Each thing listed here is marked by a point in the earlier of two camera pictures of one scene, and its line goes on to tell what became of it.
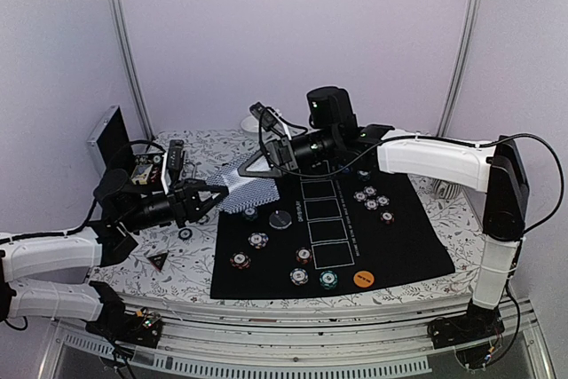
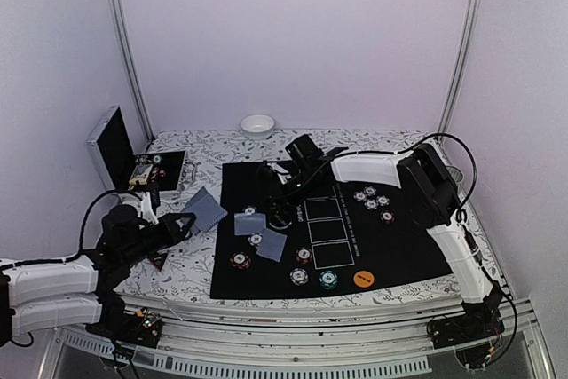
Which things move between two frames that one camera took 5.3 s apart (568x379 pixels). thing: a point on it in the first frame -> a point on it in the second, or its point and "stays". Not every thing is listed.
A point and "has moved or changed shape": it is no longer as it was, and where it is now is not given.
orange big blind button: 363,279 stays
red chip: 303,255 stays
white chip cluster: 371,204 stays
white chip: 298,276 stays
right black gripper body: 292,162 -> 306,184
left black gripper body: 139,220 -> 141,249
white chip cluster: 370,191 stays
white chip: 359,196 stays
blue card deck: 245,192 has moved or changed shape
